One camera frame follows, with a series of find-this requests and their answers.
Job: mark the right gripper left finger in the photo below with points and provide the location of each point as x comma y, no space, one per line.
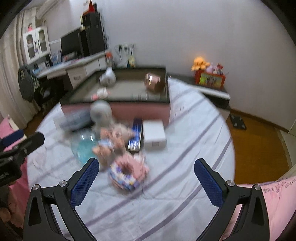
40,222

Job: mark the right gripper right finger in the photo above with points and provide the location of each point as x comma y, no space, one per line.
252,222

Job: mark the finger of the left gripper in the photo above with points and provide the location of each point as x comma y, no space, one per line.
10,139

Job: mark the clear dental flosser box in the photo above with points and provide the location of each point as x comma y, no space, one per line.
74,121

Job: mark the pink pig doll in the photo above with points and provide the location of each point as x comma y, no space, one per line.
112,142

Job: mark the pink white block toy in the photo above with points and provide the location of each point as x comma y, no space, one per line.
101,93

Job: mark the white plug night light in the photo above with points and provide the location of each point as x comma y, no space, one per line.
108,78

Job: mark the blue patterned small box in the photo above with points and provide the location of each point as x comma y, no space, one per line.
134,143

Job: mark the white charger box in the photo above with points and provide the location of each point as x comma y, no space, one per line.
154,134

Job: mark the rose gold metal jar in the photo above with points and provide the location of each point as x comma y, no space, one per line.
154,83

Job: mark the beige curtain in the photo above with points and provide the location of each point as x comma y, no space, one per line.
12,103

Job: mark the pink bedding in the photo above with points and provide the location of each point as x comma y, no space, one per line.
280,202

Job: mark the striped white tablecloth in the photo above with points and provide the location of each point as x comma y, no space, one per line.
170,204

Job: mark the white round robot figurine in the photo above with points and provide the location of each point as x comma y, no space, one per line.
101,115

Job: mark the white desk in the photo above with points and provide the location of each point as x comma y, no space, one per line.
77,70

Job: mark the black bathroom scale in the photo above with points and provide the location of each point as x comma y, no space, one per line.
237,122

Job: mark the black monitor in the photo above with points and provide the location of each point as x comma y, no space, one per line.
70,43

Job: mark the pink doll figurine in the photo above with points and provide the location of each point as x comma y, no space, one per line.
30,27

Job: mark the black computer tower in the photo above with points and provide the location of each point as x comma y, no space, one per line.
92,41

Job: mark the red capped bottle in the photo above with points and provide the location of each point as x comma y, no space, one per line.
109,59

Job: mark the black white tv cabinet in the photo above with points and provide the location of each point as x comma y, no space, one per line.
220,98

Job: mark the pink black tray box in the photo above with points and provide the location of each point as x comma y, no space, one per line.
128,98

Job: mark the black speaker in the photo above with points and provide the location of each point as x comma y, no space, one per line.
91,19

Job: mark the snack bag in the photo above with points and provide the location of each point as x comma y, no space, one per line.
131,63

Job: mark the red storage box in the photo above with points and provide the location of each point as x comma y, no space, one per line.
209,79

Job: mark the red paper bag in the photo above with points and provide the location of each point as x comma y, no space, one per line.
89,7

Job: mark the orange octopus plush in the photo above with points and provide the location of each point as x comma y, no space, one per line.
199,64

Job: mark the white wall cabinet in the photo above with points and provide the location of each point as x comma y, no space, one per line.
35,44

